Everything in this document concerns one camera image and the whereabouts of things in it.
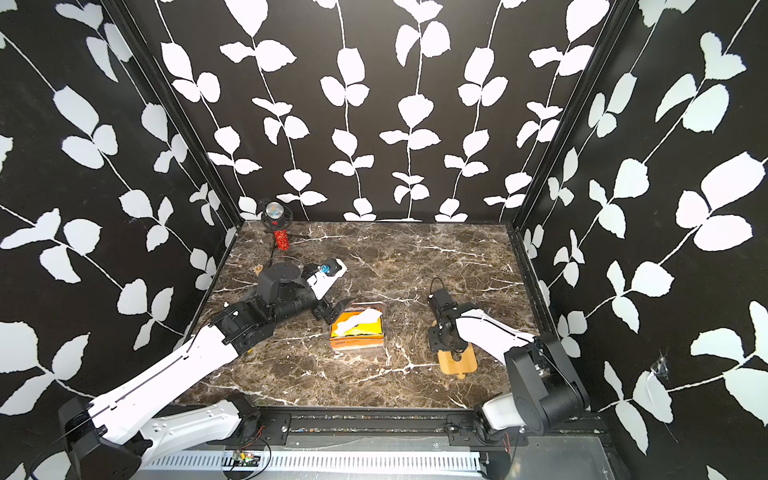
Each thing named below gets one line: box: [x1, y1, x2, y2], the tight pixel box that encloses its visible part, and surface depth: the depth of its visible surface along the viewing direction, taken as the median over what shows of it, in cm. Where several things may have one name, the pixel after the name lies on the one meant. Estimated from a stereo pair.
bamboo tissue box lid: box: [437, 342, 478, 379], surface depth 87 cm
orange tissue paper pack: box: [330, 309, 384, 349], surface depth 84 cm
